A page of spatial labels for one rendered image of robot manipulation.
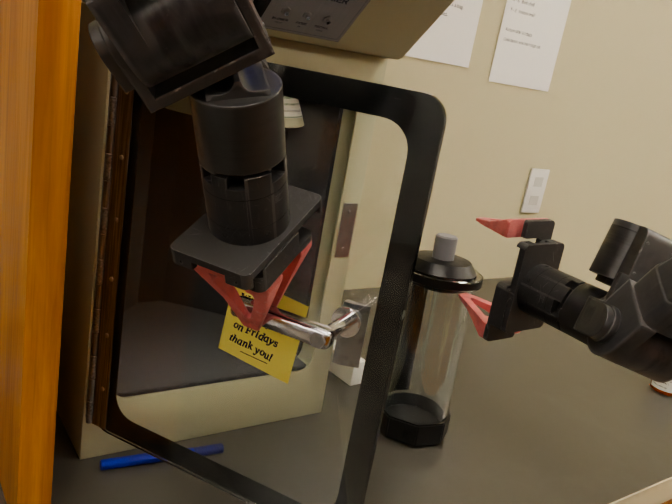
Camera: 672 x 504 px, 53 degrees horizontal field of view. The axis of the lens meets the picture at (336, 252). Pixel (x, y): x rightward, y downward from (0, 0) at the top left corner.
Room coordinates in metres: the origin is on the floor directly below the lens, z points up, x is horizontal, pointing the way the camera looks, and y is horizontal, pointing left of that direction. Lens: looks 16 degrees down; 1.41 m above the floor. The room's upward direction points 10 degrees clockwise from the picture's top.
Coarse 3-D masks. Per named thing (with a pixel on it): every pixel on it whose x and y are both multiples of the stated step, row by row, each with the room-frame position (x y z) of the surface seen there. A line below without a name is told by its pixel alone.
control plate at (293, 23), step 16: (272, 0) 0.65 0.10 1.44; (288, 0) 0.66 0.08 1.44; (304, 0) 0.67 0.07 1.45; (320, 0) 0.68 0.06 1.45; (336, 0) 0.68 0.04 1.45; (352, 0) 0.69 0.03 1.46; (368, 0) 0.70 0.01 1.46; (272, 16) 0.67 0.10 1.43; (288, 16) 0.68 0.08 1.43; (320, 16) 0.69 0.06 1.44; (336, 16) 0.70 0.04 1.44; (352, 16) 0.71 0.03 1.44; (288, 32) 0.70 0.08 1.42; (304, 32) 0.70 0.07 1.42; (320, 32) 0.71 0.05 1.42; (336, 32) 0.72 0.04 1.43
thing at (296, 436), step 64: (192, 128) 0.58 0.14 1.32; (320, 128) 0.53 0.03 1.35; (384, 128) 0.51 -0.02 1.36; (128, 192) 0.61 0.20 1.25; (192, 192) 0.58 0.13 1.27; (320, 192) 0.53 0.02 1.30; (384, 192) 0.51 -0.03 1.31; (128, 256) 0.60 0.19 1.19; (320, 256) 0.52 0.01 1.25; (384, 256) 0.50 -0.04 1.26; (128, 320) 0.60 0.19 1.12; (192, 320) 0.57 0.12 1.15; (320, 320) 0.52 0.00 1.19; (384, 320) 0.50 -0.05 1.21; (128, 384) 0.60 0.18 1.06; (192, 384) 0.57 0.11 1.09; (256, 384) 0.54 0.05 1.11; (320, 384) 0.52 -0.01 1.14; (384, 384) 0.49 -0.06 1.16; (192, 448) 0.56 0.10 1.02; (256, 448) 0.54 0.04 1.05; (320, 448) 0.51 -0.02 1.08
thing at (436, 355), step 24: (432, 288) 0.77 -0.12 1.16; (480, 288) 0.80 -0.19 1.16; (408, 312) 0.79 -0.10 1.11; (432, 312) 0.78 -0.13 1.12; (456, 312) 0.78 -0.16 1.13; (408, 336) 0.79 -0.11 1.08; (432, 336) 0.78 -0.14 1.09; (456, 336) 0.79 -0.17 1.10; (408, 360) 0.78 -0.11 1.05; (432, 360) 0.77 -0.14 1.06; (456, 360) 0.79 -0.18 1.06; (408, 384) 0.78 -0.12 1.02; (432, 384) 0.77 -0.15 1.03; (408, 408) 0.77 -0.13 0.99; (432, 408) 0.77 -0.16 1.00
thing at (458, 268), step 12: (444, 240) 0.81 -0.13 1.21; (456, 240) 0.82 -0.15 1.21; (420, 252) 0.84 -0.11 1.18; (432, 252) 0.85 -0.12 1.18; (444, 252) 0.81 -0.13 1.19; (420, 264) 0.80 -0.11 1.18; (432, 264) 0.79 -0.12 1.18; (444, 264) 0.79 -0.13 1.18; (456, 264) 0.80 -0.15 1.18; (468, 264) 0.81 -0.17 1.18; (444, 276) 0.78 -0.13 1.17; (456, 276) 0.78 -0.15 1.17; (468, 276) 0.79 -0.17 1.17
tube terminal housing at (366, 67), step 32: (96, 64) 0.65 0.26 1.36; (288, 64) 0.74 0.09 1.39; (320, 64) 0.76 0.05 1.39; (352, 64) 0.79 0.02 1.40; (384, 64) 0.81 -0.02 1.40; (96, 96) 0.65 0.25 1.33; (96, 128) 0.64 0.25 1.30; (96, 160) 0.64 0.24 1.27; (96, 192) 0.63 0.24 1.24; (96, 224) 0.62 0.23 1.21; (96, 256) 0.62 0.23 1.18; (64, 288) 0.70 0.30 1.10; (64, 320) 0.70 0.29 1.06; (64, 352) 0.69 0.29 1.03; (64, 384) 0.68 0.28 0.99; (64, 416) 0.68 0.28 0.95; (96, 448) 0.63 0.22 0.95; (128, 448) 0.66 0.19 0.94
